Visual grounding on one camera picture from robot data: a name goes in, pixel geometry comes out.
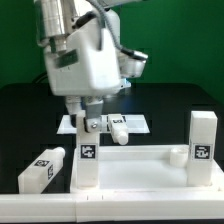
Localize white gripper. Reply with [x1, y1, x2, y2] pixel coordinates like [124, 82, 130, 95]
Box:
[45, 24, 120, 133]

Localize white desk top tray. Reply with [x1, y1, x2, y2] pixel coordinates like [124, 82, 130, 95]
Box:
[70, 145, 224, 192]

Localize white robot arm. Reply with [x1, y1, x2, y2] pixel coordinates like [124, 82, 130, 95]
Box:
[34, 0, 148, 132]

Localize white marker sheet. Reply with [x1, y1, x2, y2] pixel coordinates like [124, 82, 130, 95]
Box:
[57, 115, 150, 134]

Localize white front fence bar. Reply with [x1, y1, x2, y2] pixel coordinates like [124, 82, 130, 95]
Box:
[0, 191, 224, 223]

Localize black cables behind base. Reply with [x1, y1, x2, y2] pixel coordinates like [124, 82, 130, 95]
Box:
[32, 73, 49, 84]

